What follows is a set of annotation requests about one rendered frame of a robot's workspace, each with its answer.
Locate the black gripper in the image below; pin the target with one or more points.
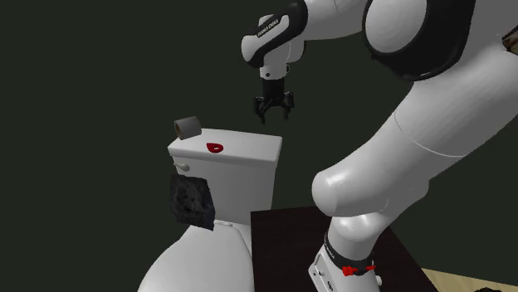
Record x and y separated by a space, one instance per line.
272 88

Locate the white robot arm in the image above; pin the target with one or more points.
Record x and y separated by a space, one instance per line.
425 141

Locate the white toilet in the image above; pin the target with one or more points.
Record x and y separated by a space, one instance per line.
236 182

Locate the grey toilet paper roll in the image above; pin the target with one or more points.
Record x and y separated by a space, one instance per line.
189 127

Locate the dark robot stand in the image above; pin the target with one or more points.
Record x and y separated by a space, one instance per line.
283 250

